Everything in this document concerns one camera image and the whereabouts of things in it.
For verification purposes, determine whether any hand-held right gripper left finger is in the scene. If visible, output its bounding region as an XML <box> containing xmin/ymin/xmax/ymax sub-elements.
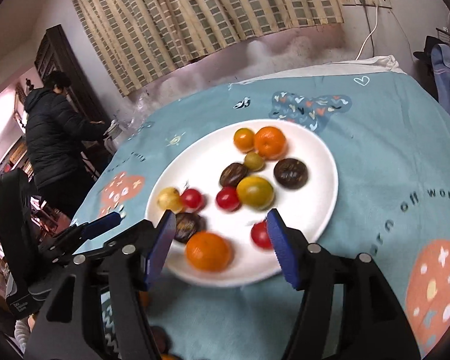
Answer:
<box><xmin>24</xmin><ymin>210</ymin><xmax>177</xmax><ymax>360</ymax></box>

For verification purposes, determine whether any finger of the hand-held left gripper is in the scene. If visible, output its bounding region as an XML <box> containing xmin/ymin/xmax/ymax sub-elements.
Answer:
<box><xmin>85</xmin><ymin>219</ymin><xmax>157</xmax><ymax>260</ymax></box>
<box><xmin>37</xmin><ymin>211</ymin><xmax>121</xmax><ymax>262</ymax></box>

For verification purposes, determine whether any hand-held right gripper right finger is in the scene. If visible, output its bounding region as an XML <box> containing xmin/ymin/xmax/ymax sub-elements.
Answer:
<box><xmin>266</xmin><ymin>209</ymin><xmax>421</xmax><ymax>360</ymax></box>

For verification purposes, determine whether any large red tomato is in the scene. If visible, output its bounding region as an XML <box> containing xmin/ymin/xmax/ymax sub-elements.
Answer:
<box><xmin>250</xmin><ymin>220</ymin><xmax>274</xmax><ymax>250</ymax></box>

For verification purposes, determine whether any dark brown round fruit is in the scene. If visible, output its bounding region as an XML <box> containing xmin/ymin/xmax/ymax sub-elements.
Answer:
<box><xmin>273</xmin><ymin>158</ymin><xmax>309</xmax><ymax>189</ymax></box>
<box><xmin>172</xmin><ymin>212</ymin><xmax>202</xmax><ymax>244</ymax></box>
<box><xmin>220</xmin><ymin>162</ymin><xmax>249</xmax><ymax>188</ymax></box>

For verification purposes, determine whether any pale yellow small fruit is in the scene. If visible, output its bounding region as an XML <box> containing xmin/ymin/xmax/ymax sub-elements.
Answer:
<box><xmin>157</xmin><ymin>187</ymin><xmax>184</xmax><ymax>212</ymax></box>

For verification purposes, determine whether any white oval plate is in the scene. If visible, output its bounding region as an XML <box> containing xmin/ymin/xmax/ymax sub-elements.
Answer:
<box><xmin>145</xmin><ymin>119</ymin><xmax>339</xmax><ymax>287</ymax></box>

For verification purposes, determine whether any large orange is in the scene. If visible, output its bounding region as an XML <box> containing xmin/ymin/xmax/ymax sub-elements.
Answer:
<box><xmin>185</xmin><ymin>231</ymin><xmax>233</xmax><ymax>272</ymax></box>

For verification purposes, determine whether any red cherry tomato with stem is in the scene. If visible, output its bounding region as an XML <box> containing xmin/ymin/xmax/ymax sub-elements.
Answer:
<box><xmin>179</xmin><ymin>182</ymin><xmax>205</xmax><ymax>211</ymax></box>

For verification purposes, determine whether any yellow-green tomato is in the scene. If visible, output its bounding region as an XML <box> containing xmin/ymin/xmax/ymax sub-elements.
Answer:
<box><xmin>236</xmin><ymin>176</ymin><xmax>275</xmax><ymax>210</ymax></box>

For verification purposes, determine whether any small greenish-yellow fruit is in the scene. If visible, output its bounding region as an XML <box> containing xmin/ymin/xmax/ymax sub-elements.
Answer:
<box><xmin>244</xmin><ymin>152</ymin><xmax>265</xmax><ymax>172</ymax></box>

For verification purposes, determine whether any small mandarin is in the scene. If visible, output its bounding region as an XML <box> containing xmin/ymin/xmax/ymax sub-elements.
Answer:
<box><xmin>253</xmin><ymin>126</ymin><xmax>287</xmax><ymax>160</ymax></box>

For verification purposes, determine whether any orange tomato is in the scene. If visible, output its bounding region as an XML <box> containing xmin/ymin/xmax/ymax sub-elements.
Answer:
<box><xmin>233</xmin><ymin>128</ymin><xmax>256</xmax><ymax>153</ymax></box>

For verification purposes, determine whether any person's left forearm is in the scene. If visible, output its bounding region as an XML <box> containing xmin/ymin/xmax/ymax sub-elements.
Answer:
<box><xmin>14</xmin><ymin>313</ymin><xmax>36</xmax><ymax>351</ymax></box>

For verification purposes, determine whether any clear plastic bag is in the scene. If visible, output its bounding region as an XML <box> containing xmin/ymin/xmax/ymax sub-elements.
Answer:
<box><xmin>112</xmin><ymin>94</ymin><xmax>155</xmax><ymax>137</ymax></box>

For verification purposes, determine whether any teal printed blanket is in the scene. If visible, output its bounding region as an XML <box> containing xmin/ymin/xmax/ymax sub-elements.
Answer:
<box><xmin>71</xmin><ymin>71</ymin><xmax>450</xmax><ymax>360</ymax></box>

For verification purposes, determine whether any dark wood framed painting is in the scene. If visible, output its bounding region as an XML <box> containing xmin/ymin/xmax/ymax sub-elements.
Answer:
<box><xmin>34</xmin><ymin>24</ymin><xmax>107</xmax><ymax>124</ymax></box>

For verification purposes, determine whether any checked curtain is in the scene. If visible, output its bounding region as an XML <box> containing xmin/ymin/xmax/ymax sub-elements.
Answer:
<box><xmin>60</xmin><ymin>0</ymin><xmax>346</xmax><ymax>98</ymax></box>

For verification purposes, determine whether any blue clothes pile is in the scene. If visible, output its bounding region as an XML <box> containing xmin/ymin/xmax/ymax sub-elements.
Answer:
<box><xmin>430</xmin><ymin>44</ymin><xmax>450</xmax><ymax>132</ymax></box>

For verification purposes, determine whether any black hat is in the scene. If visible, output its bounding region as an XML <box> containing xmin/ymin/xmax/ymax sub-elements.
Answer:
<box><xmin>413</xmin><ymin>35</ymin><xmax>449</xmax><ymax>76</ymax></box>

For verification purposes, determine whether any white power cable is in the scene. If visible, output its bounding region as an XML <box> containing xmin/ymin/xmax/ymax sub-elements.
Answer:
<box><xmin>355</xmin><ymin>5</ymin><xmax>379</xmax><ymax>61</ymax></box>

